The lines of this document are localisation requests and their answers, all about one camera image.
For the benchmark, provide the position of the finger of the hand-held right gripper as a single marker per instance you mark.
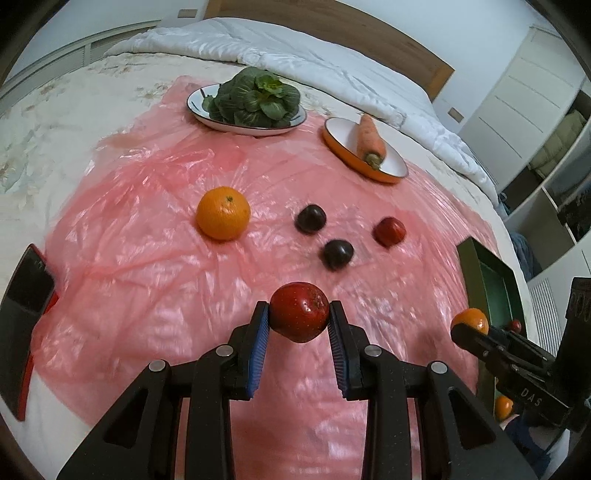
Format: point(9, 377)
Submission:
point(521, 344)
point(464, 334)

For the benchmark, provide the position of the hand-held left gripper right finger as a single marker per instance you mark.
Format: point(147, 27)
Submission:
point(339, 353)

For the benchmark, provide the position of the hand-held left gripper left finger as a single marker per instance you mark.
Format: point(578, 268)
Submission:
point(258, 353)

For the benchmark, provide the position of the orange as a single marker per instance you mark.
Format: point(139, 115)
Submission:
point(503, 407)
point(473, 318)
point(223, 213)

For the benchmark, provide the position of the red apple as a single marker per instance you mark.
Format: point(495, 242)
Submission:
point(390, 230)
point(515, 326)
point(300, 311)

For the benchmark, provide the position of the green cardboard box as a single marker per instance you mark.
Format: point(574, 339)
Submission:
point(496, 286)

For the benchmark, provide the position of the dark purple plum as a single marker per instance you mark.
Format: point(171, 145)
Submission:
point(338, 254)
point(310, 218)

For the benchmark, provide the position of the white slatted vent cover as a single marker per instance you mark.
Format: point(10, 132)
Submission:
point(545, 314)

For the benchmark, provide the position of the blue towel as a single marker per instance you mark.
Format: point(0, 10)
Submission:
point(521, 256)

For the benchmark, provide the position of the pink plastic sheet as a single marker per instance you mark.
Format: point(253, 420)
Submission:
point(152, 277)

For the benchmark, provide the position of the white open shelf unit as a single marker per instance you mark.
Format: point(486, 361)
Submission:
point(545, 203)

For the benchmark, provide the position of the dark hanging garment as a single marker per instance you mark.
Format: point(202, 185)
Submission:
point(575, 210)

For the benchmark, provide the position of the orange rimmed plate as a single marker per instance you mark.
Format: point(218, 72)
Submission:
point(341, 143)

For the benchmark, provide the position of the carrot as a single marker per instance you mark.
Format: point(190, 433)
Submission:
point(371, 138)

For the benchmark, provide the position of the phone in red case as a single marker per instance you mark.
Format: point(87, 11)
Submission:
point(25, 314)

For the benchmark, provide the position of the white oval plate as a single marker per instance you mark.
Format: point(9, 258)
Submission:
point(201, 104)

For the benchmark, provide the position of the green bok choy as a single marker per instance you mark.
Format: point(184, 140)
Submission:
point(254, 97)

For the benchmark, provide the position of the white wardrobe door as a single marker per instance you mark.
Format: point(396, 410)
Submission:
point(517, 78)

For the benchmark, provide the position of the white duvet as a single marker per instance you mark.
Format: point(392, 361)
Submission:
point(323, 60)

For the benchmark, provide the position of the wooden headboard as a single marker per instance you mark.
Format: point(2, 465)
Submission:
point(369, 32)

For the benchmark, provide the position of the wall socket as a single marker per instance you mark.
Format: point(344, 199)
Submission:
point(187, 13)
point(456, 114)

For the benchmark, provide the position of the white slatted wall panel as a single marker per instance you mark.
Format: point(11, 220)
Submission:
point(69, 55)

